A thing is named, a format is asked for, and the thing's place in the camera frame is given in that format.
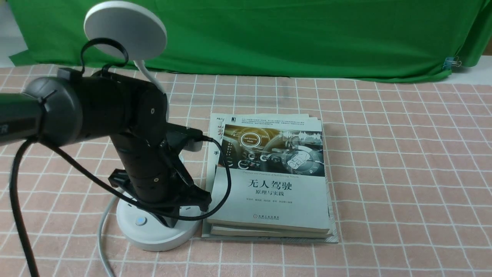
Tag top book with car cover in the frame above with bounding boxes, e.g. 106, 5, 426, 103
209, 114, 332, 234

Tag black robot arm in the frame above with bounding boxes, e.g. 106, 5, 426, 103
0, 68, 211, 218

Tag pink grid tablecloth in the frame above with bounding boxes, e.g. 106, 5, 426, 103
18, 73, 492, 277

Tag blue binder clip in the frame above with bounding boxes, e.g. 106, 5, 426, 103
442, 56, 462, 70

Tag white desk lamp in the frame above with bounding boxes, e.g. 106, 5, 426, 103
84, 0, 201, 251

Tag green backdrop cloth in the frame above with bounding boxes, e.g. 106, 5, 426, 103
7, 0, 491, 83

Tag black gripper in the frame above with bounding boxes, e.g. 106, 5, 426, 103
108, 154, 211, 220

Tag white lamp power cord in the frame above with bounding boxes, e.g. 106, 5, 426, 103
97, 187, 125, 277

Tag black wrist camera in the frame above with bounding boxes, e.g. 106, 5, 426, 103
166, 123, 211, 152

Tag bottom book in stack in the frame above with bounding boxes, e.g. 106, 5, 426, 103
201, 113, 339, 244

